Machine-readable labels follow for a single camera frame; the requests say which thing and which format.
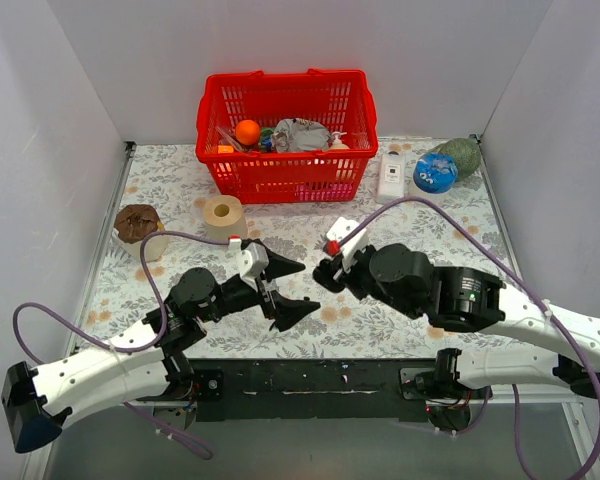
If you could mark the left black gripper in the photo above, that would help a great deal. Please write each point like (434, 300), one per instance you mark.
(268, 291)

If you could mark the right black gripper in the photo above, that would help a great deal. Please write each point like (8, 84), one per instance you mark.
(348, 280)

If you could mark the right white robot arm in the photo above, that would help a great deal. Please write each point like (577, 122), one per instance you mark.
(563, 347)

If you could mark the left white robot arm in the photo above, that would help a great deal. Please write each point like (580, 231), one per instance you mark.
(147, 360)

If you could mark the beige paper roll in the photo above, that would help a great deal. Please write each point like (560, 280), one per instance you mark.
(224, 219)

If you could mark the white rectangular bottle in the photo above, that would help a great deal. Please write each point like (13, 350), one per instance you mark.
(391, 177)

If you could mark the crumpled silver foil bag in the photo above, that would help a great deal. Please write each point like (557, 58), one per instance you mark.
(296, 135)

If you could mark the blue-lidded white jar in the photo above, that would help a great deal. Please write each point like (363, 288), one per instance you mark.
(433, 176)

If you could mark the orange fruit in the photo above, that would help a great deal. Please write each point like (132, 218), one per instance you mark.
(247, 132)

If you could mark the brown-topped paper cup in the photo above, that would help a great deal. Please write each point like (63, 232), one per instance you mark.
(133, 224)

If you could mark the red plastic shopping basket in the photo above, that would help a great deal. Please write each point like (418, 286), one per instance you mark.
(338, 99)

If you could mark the green textured ball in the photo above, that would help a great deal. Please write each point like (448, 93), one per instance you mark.
(465, 153)

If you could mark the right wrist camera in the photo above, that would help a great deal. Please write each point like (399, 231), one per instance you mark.
(344, 240)

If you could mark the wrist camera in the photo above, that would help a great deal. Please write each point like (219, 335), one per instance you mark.
(344, 240)
(251, 258)

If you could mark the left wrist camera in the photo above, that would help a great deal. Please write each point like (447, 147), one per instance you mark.
(251, 258)

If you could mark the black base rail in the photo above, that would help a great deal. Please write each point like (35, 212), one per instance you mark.
(259, 389)

